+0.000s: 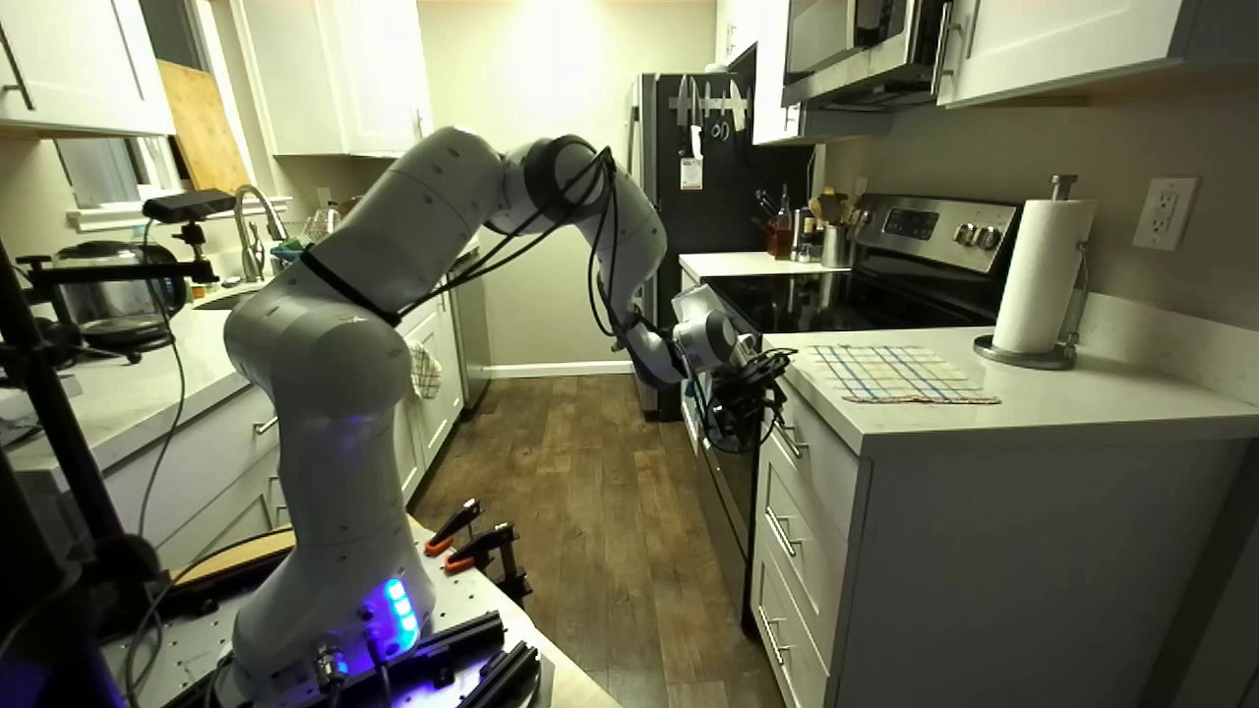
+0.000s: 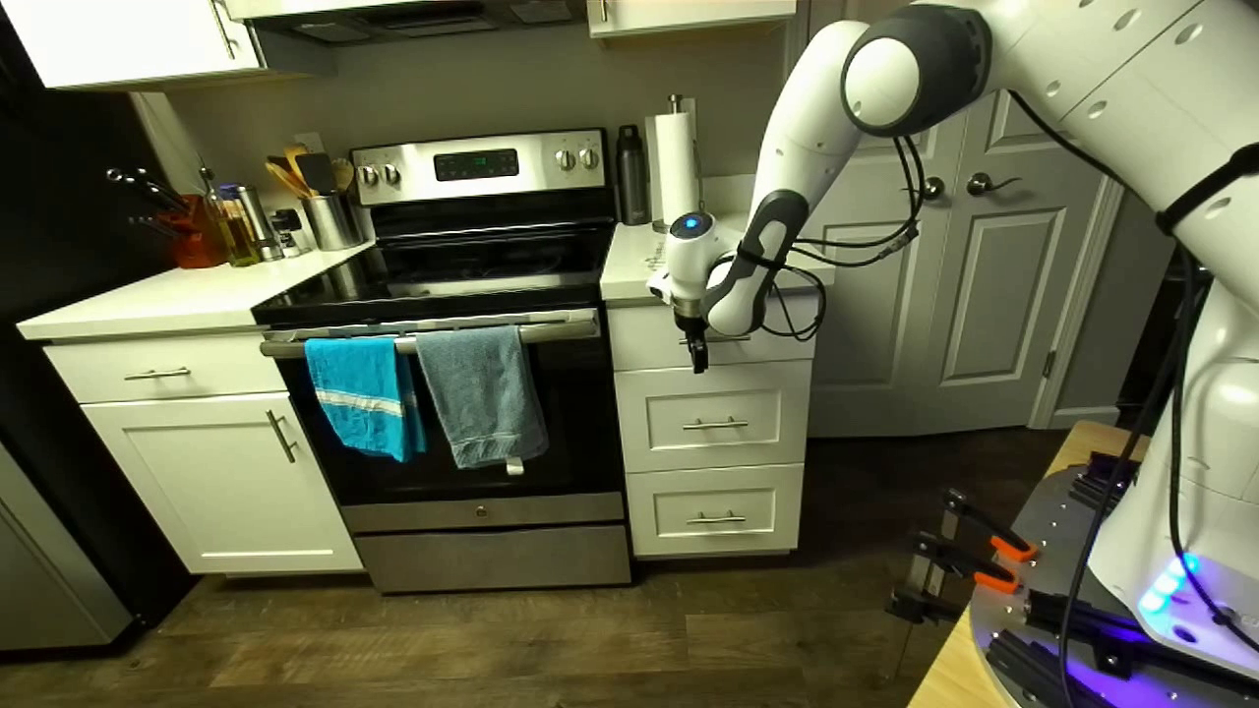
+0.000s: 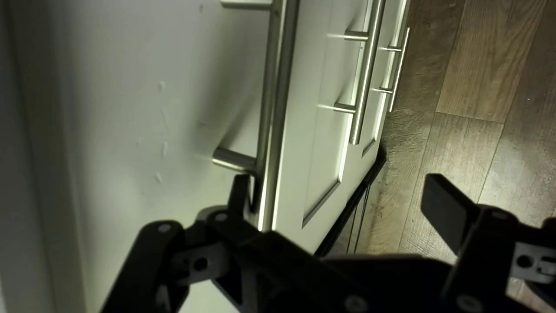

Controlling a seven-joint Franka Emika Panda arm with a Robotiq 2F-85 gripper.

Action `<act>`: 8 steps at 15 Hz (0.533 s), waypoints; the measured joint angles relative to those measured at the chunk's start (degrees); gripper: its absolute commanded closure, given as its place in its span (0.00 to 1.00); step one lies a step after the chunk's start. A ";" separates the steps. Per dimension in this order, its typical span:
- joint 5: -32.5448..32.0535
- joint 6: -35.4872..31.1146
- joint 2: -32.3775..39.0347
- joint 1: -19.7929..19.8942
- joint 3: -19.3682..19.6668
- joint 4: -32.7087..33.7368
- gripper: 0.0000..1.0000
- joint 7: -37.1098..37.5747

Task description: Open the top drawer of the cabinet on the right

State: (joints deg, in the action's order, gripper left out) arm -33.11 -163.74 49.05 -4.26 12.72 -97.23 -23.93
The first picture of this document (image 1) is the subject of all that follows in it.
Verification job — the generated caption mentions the white wall cabinet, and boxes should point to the white wall cabinet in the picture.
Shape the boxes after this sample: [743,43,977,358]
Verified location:
[0,0,175,138]
[935,0,1259,109]
[712,0,811,151]
[233,0,436,161]

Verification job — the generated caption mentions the orange black bar clamp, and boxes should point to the orange black bar clamp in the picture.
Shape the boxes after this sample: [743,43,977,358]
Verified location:
[419,497,486,561]
[442,519,531,601]

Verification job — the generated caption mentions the stainless steel electric stove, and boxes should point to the stainless steel electric stove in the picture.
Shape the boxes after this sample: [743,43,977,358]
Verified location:
[686,194,1024,620]

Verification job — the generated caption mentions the glass oil bottle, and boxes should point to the glass oil bottle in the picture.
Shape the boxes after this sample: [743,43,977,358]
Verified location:
[764,180,800,262]

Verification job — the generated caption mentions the white recessed-panel drawer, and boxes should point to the white recessed-panel drawer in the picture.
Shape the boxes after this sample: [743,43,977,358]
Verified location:
[748,556,832,708]
[751,449,843,620]

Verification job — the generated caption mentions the wooden cutting board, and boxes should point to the wooden cutting board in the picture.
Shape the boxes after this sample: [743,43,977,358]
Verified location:
[152,54,250,202]

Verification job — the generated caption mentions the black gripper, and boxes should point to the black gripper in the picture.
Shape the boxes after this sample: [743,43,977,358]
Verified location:
[699,342,796,455]

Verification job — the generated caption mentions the paper towel roll on holder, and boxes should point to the paper towel roll on holder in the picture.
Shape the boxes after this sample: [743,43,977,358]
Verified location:
[971,175,1099,374]

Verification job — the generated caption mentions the metal robot mounting plate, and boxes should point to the metal robot mounting plate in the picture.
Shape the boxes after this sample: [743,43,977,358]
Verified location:
[101,546,556,708]

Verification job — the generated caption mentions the white drawer cabinet with countertop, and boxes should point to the white drawer cabinet with countertop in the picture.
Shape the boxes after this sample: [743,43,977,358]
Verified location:
[743,324,1259,708]

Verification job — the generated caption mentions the flat-front white cabinet drawer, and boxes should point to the flat-front white cabinet drawer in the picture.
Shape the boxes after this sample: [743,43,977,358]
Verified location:
[767,384,863,501]

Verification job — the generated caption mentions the black pot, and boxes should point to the black pot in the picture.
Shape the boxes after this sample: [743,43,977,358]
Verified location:
[51,236,188,367]

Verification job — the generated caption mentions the checkered counter mat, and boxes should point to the checkered counter mat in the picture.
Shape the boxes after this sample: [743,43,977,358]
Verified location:
[815,342,1004,408]

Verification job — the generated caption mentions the over-range microwave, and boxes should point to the over-range microwave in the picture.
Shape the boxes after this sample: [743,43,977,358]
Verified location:
[779,0,956,109]

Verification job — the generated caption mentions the utensil holder with utensils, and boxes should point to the utensil holder with utensils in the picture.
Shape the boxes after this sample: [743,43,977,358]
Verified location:
[802,189,856,272]

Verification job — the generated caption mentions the black refrigerator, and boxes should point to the black refrigerator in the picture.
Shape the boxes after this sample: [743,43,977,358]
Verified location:
[625,72,817,425]

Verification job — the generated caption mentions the black camera stand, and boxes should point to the black camera stand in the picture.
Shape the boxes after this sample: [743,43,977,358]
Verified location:
[0,189,240,635]

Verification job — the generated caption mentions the white sink counter cabinets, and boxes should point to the white sink counter cabinets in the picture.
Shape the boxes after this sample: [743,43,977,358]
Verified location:
[0,232,482,584]

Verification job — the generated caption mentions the white wall outlet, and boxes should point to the white wall outlet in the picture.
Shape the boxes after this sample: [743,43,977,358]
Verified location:
[1127,175,1200,254]

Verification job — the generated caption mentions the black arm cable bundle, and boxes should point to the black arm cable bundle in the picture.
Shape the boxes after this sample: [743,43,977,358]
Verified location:
[404,142,686,358]

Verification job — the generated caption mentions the metal sink faucet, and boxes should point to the metal sink faucet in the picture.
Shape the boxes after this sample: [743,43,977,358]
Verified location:
[233,180,295,289]

